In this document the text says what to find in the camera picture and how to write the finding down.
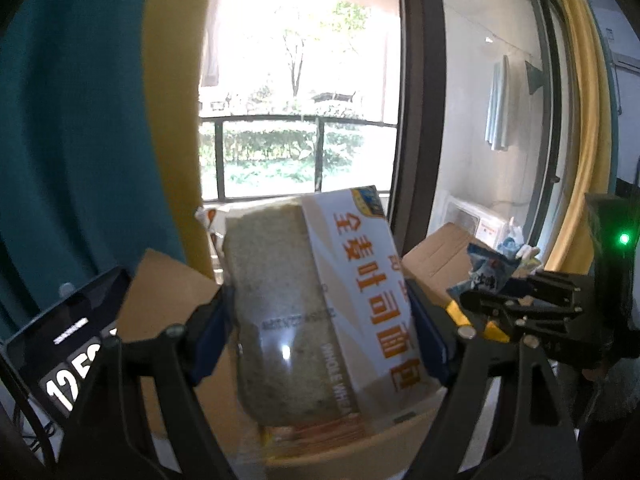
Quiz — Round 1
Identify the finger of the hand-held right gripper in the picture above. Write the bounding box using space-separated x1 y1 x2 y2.
459 270 586 312
492 310 586 356

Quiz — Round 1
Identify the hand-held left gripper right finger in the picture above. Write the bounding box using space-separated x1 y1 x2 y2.
405 277 583 480

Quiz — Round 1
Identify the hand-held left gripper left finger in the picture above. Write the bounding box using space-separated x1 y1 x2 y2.
57 285 236 480

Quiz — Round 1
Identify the yellow and black snack packet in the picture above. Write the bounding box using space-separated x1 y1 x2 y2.
444 299 511 343

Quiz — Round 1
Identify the blue and white snack packet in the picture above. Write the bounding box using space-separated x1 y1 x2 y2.
446 242 543 301

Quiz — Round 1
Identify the brown cardboard box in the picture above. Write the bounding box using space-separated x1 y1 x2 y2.
115 222 501 480

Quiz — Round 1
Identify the whole wheat toast bread packet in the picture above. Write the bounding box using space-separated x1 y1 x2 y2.
197 186 446 461

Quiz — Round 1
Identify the white box with red label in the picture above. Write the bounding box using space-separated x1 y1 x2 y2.
440 192 511 251

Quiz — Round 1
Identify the black tablet with clock display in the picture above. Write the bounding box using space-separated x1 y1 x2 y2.
0 266 132 426

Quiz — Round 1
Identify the yellow curtain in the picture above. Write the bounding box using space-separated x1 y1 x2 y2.
542 0 621 271
142 0 226 281

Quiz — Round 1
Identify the hanging pale towel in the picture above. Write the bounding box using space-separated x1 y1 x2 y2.
484 55 511 152

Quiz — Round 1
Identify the black balcony railing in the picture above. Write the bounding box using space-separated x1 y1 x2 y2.
199 115 401 201

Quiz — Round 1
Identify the teal curtain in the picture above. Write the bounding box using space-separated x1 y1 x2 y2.
0 0 201 341

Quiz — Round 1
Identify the black cable with plug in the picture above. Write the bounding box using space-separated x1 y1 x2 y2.
12 400 56 466

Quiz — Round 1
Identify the dark window frame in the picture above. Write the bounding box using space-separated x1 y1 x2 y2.
397 0 448 241

